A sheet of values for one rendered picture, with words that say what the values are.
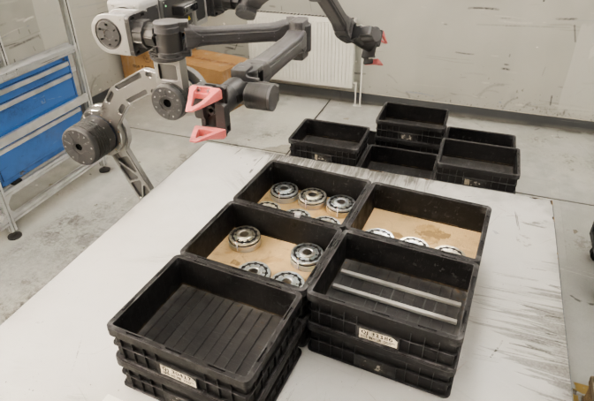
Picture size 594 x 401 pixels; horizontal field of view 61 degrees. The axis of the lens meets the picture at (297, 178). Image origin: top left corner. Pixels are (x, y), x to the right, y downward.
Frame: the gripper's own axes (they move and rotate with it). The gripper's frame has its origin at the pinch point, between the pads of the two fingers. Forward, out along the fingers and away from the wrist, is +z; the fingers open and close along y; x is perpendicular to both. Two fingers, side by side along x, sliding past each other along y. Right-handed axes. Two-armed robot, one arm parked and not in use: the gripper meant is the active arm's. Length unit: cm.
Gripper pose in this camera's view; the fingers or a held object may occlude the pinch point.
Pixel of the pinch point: (193, 124)
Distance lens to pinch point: 98.8
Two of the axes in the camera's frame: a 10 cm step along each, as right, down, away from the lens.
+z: -3.3, 4.9, -8.1
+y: 0.2, 8.6, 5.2
